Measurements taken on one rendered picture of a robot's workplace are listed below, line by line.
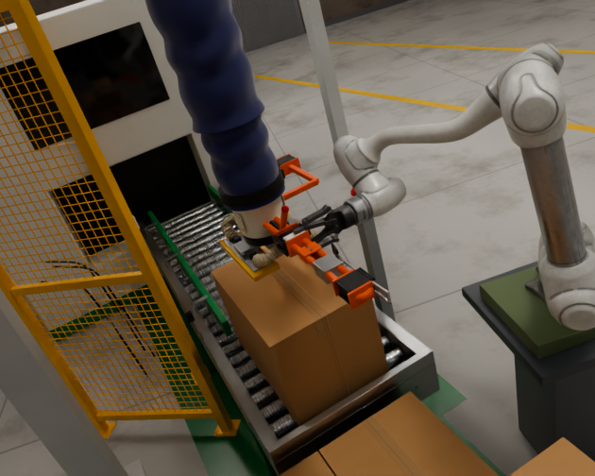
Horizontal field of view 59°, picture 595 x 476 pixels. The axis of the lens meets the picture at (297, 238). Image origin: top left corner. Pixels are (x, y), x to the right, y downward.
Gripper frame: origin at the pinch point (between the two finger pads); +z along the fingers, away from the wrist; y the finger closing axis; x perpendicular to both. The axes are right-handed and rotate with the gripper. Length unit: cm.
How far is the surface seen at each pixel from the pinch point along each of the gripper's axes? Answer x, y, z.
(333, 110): 268, 64, -166
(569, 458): -84, 29, -15
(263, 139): 17.5, -28.5, -5.9
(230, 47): 16, -58, -4
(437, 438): -37, 69, -13
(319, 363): -3.5, 46.0, 6.3
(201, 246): 157, 69, 4
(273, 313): 11.4, 28.7, 11.9
